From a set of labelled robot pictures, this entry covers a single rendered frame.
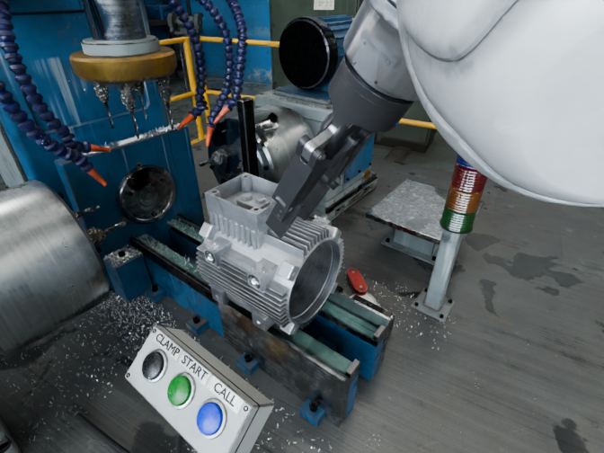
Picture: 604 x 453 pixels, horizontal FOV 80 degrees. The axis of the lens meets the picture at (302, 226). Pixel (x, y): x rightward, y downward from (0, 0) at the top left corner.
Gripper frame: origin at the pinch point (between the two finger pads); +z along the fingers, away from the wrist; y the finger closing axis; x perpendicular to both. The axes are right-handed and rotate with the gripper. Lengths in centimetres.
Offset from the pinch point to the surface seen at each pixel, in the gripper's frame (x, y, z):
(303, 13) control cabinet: -198, -298, 114
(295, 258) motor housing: 3.7, -2.1, 10.5
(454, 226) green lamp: 19.0, -32.9, 6.5
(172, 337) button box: 1.7, 18.6, 11.6
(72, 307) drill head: -15.8, 21.9, 31.6
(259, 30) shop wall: -364, -457, 254
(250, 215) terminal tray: -5.8, -0.9, 9.7
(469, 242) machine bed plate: 30, -67, 28
